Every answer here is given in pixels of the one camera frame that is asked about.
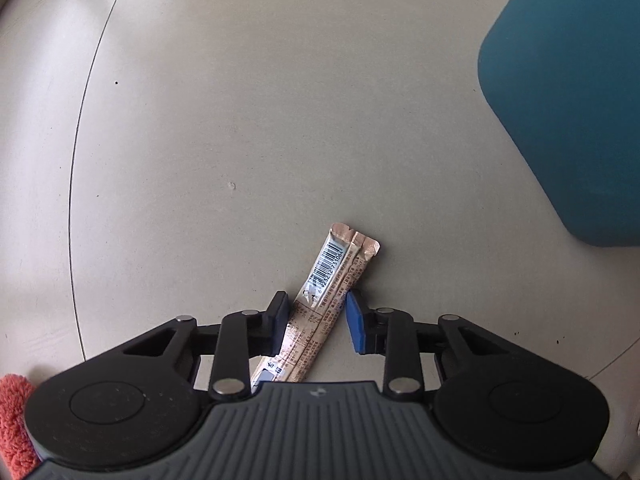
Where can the teal plastic bin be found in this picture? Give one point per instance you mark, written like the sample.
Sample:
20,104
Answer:
575,85

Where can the brown stick snack wrapper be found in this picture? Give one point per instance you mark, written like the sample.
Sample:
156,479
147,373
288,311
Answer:
330,262

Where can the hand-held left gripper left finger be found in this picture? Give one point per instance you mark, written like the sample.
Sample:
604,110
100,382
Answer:
277,320

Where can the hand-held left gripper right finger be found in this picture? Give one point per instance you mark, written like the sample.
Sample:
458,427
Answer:
355,321

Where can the orange fuzzy slipper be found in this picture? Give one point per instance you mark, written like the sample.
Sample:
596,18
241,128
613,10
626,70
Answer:
14,425

